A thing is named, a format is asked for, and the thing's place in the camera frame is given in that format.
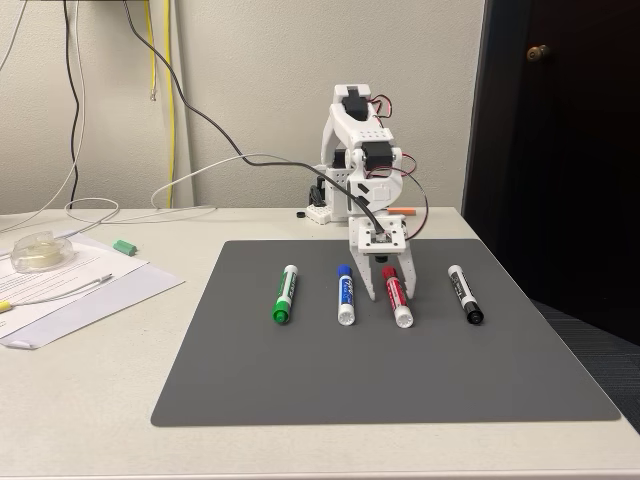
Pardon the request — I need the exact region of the red dry-erase marker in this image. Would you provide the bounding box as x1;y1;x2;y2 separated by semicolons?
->
381;265;415;330

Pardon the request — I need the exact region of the blue dry-erase marker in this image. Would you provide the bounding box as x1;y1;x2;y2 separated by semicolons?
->
336;263;358;327

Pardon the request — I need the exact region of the black dry-erase marker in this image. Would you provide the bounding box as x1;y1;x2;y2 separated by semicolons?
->
447;264;485;325

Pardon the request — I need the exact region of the green dry-erase marker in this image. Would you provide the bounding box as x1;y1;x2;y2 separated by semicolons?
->
270;264;300;325

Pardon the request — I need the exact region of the grey rubber mat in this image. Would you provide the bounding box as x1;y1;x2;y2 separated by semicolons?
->
150;238;622;428

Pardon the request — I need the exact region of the dark wooden door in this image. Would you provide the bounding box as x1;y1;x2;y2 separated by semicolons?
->
462;0;640;347

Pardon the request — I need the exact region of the blank white paper sheet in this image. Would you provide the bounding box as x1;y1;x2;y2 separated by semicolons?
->
0;259;186;350

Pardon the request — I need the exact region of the printed white paper sheet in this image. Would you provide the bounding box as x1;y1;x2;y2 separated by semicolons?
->
0;232;151;321

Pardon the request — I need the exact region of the clear tape dispenser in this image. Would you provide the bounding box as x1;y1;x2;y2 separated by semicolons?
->
10;230;76;274

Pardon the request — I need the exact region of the white gripper camera box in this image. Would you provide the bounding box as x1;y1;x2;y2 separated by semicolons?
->
356;217;406;265

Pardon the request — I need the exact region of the red black servo wire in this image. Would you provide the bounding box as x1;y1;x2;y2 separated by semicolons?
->
367;152;430;245

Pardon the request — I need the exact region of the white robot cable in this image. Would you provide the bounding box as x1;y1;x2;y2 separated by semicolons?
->
64;152;326;225

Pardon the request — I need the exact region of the thick black camera cable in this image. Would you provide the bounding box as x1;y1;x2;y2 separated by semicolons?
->
122;0;389;239

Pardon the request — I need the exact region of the thick yellow cable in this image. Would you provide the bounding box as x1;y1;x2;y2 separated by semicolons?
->
164;0;178;209

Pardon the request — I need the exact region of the thin yellow cable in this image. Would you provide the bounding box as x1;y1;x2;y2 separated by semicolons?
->
143;0;159;103

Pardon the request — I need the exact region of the white cable with plug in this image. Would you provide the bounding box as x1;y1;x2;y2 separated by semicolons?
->
0;273;114;308

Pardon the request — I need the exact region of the white hanging cable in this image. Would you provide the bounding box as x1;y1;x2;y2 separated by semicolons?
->
0;0;87;235

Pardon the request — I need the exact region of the thin black cable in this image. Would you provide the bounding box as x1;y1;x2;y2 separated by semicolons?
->
62;0;81;209

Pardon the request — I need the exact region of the grey hanging cable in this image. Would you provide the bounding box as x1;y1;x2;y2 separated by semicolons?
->
0;0;27;72

